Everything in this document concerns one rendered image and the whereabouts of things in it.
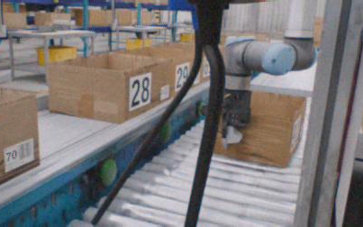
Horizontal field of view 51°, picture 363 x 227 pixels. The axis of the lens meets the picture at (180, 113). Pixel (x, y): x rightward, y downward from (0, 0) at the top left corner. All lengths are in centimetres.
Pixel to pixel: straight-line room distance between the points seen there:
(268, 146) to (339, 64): 90
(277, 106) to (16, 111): 114
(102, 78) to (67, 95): 15
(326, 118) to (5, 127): 60
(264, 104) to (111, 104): 74
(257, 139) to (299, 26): 39
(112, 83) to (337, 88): 87
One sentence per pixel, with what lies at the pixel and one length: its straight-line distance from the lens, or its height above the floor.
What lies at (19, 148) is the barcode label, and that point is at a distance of 86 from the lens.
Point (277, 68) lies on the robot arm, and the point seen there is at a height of 109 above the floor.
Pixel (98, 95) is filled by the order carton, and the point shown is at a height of 97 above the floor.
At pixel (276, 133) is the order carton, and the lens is 129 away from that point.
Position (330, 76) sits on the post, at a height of 118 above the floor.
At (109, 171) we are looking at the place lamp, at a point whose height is 82.
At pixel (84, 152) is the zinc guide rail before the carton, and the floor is 89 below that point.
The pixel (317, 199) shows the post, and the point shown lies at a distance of 48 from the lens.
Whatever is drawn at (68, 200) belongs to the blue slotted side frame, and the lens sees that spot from 99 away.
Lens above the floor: 124
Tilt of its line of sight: 15 degrees down
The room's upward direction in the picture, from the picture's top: 3 degrees clockwise
